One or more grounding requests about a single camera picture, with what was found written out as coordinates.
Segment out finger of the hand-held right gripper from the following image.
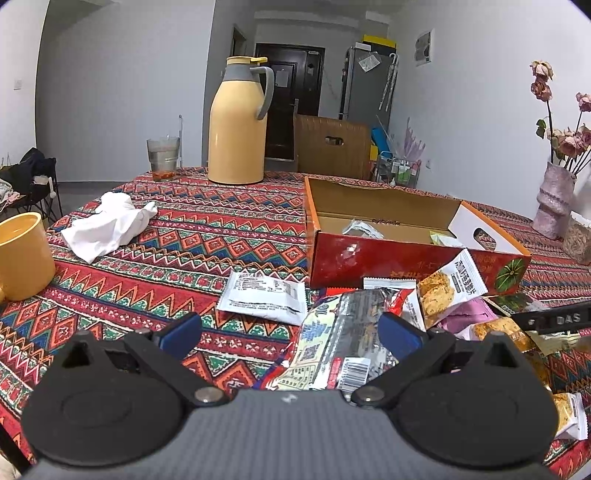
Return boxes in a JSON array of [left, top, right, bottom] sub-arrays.
[[512, 308, 553, 332]]

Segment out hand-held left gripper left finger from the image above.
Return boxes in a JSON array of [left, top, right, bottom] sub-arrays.
[[55, 311, 232, 409]]

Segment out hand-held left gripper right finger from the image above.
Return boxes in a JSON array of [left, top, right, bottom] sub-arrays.
[[348, 311, 522, 409]]

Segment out white cookie snack packet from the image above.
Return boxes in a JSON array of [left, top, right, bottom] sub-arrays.
[[417, 248, 489, 329], [549, 392, 589, 441], [468, 318, 539, 354]]

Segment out large silver yellow snack packet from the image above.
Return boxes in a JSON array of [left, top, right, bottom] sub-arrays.
[[261, 288, 416, 393]]

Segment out pink snack packet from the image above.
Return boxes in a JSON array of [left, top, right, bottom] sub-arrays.
[[438, 298, 498, 341]]

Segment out red cardboard box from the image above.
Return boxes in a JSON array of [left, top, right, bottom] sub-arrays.
[[304, 175, 533, 296]]

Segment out red white snack packet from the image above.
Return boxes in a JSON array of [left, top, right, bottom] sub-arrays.
[[364, 276, 419, 319]]

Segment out flat white snack packet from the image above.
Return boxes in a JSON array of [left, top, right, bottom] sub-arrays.
[[216, 271, 308, 325]]

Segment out patterned red tablecloth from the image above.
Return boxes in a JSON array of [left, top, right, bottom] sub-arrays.
[[0, 166, 591, 480]]

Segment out lime green snack packet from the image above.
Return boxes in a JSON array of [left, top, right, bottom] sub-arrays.
[[429, 230, 465, 248]]

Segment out crumpled silver snack packet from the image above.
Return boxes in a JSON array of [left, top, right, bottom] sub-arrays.
[[342, 220, 385, 239]]

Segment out pink textured vase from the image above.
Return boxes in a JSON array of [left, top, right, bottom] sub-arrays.
[[532, 161, 578, 240]]

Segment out crumpled white cloth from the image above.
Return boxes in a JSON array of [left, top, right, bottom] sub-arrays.
[[61, 191, 158, 265]]

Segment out yellow mug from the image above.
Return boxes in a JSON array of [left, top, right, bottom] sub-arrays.
[[0, 212, 56, 302]]

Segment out clear glass cup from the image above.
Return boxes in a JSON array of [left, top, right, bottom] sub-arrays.
[[147, 136, 181, 182]]

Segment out dried pink roses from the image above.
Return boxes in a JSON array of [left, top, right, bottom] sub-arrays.
[[530, 60, 591, 174]]

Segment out purple dried grass bunch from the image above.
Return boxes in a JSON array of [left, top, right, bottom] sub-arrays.
[[396, 117, 426, 161]]

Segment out blue folded item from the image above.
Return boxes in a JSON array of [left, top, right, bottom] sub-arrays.
[[372, 127, 393, 158]]

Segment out yellow thermos jug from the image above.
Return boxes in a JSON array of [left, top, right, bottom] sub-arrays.
[[207, 55, 274, 185]]

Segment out grey refrigerator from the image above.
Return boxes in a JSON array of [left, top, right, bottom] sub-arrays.
[[341, 45, 398, 125]]

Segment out white umbrella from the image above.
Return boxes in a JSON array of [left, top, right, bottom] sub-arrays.
[[379, 52, 399, 112]]

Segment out dark entrance door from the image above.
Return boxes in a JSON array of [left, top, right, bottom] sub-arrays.
[[255, 43, 322, 160]]

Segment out wire cart with bottles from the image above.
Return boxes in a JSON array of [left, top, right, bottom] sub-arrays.
[[375, 154, 422, 189]]

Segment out white wall panel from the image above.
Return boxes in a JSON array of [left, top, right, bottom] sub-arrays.
[[414, 28, 435, 68]]

